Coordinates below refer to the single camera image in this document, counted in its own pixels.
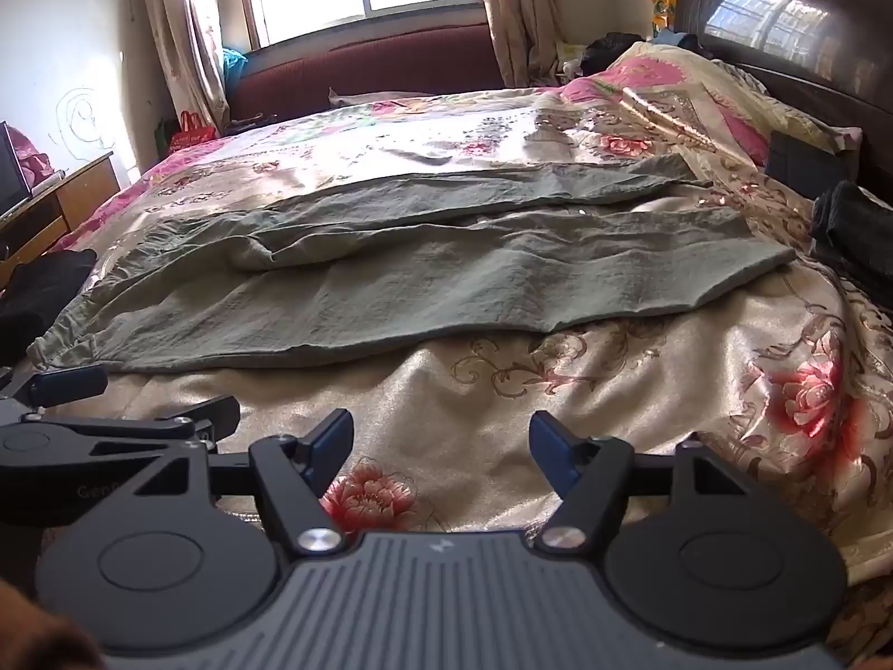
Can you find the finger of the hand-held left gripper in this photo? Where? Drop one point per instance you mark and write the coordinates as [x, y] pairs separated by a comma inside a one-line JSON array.
[[68, 382], [209, 409]]

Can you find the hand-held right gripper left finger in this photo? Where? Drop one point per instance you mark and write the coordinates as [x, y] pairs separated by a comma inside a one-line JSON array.
[[335, 441]]

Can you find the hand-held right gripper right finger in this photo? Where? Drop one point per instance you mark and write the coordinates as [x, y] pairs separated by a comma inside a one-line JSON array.
[[551, 444]]

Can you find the green pants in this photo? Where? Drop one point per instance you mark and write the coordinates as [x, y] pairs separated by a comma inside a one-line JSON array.
[[418, 279]]

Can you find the floral satin blanket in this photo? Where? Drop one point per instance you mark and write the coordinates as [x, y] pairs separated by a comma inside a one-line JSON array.
[[558, 391]]

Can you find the black cloth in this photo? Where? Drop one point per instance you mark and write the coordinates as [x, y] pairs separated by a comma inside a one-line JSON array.
[[35, 293]]

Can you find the wooden side cabinet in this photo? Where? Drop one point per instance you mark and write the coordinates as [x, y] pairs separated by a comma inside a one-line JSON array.
[[84, 188]]

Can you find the black television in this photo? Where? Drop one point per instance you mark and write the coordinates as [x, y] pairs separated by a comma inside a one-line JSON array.
[[10, 174]]

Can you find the red bag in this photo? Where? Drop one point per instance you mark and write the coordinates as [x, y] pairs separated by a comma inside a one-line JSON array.
[[194, 132]]

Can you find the teal plastic bag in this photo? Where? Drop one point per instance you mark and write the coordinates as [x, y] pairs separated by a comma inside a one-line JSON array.
[[234, 66]]

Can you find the white cloth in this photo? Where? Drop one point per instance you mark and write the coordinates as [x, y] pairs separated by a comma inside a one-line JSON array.
[[356, 98]]

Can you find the maroon sofa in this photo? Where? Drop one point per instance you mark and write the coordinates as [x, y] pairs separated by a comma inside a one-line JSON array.
[[363, 70]]

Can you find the beige patterned curtain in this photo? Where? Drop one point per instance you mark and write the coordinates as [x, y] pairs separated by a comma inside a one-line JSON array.
[[516, 14], [188, 28]]

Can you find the dark folded clothes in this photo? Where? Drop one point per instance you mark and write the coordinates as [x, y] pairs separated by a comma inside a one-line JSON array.
[[858, 223]]

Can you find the black flat box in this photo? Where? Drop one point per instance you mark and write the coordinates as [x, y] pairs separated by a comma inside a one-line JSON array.
[[802, 160]]

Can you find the pink floral pillow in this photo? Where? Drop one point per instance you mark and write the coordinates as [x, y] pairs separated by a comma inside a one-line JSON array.
[[670, 84]]

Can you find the dark clothes pile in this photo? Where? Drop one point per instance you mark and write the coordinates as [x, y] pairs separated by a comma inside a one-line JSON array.
[[610, 49]]

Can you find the yellow plastic bag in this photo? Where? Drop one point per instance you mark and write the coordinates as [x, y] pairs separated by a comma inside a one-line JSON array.
[[661, 10]]

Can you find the dark wooden headboard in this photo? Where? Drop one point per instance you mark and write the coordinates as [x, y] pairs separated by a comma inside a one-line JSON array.
[[837, 84]]

